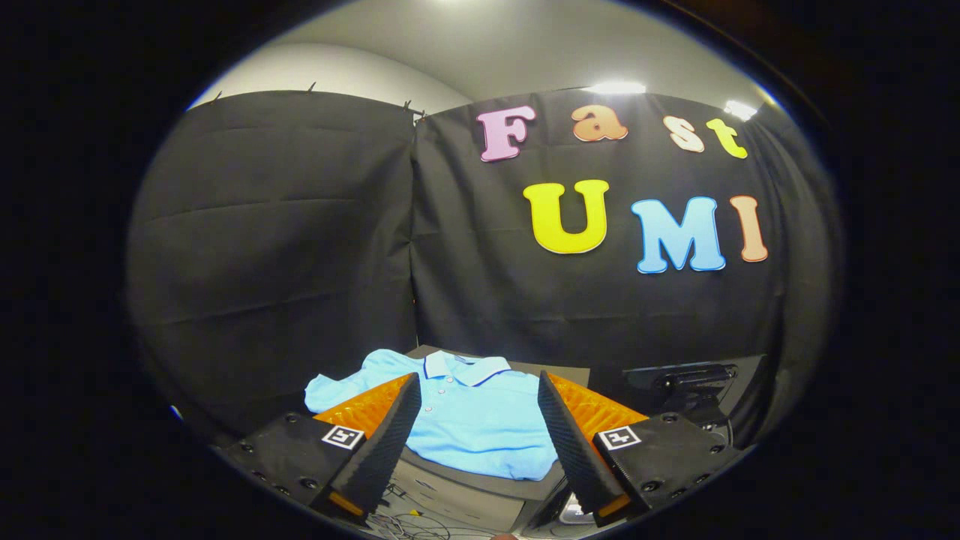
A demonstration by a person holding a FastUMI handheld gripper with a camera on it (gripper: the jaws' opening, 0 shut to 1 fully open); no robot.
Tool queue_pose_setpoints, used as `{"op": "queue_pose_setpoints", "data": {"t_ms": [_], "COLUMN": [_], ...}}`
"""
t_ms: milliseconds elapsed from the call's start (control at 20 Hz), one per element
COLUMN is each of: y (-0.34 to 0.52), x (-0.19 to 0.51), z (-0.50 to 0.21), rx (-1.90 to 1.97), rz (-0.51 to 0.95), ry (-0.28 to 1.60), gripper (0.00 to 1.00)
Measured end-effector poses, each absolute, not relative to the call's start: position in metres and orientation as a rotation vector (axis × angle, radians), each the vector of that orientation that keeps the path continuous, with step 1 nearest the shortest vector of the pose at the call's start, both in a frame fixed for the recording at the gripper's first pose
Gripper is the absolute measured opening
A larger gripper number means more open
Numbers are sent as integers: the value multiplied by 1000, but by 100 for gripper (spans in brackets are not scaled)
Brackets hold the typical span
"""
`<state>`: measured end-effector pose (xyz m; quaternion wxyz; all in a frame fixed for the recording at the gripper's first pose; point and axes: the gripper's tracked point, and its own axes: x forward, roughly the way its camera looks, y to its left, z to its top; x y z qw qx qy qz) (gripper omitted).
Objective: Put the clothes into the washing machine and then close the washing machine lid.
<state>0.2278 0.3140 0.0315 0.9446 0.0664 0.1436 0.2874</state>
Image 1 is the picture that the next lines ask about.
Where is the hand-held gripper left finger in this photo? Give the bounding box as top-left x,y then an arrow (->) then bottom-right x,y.
225,373 -> 422,526

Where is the light blue polo shirt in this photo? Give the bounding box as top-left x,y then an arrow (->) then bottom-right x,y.
304,349 -> 565,482

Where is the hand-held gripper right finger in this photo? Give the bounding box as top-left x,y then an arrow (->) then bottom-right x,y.
537,371 -> 743,528

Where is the grey cabinet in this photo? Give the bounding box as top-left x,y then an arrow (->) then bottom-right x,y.
373,344 -> 593,535

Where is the black backdrop cloth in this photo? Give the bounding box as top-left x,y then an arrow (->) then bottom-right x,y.
126,88 -> 845,451

